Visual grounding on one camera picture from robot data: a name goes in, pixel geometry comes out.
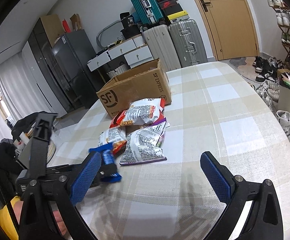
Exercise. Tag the teal suitcase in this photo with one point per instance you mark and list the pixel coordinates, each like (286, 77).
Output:
(149, 12)

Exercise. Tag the stack of shoe boxes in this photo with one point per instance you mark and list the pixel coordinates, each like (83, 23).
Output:
(172, 11)

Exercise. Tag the beige suitcase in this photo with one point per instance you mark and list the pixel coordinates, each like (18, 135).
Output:
(161, 47)

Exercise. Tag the purple silver snack bag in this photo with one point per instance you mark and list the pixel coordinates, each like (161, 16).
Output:
(144, 145)

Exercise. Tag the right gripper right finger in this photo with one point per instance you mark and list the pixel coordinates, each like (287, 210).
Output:
(264, 219)

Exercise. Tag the orange white noodle bag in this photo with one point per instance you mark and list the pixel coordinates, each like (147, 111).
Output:
(116, 136)

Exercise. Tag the white drawer desk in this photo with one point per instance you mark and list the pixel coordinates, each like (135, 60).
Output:
(134, 50)

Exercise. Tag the SF cardboard box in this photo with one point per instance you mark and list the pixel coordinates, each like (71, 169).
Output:
(148, 80)

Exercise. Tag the wooden door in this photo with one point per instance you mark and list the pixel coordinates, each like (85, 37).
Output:
(230, 28)

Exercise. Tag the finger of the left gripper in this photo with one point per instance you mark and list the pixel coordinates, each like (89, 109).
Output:
(108, 172)

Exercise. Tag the plaid tablecloth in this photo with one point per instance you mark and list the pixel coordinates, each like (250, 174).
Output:
(213, 109)

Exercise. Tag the dark grey refrigerator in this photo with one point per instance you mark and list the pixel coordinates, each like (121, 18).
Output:
(72, 52)

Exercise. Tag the silver grey suitcase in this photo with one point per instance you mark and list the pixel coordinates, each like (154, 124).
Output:
(188, 43)

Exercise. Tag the black bag on desk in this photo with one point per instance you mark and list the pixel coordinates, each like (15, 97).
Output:
(130, 26)

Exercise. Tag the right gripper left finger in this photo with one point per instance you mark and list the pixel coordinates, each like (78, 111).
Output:
(37, 220)

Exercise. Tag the white red noodle bag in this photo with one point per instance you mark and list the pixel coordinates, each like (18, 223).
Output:
(141, 112)

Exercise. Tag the person's left hand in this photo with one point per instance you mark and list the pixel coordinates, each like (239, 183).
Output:
(61, 225)

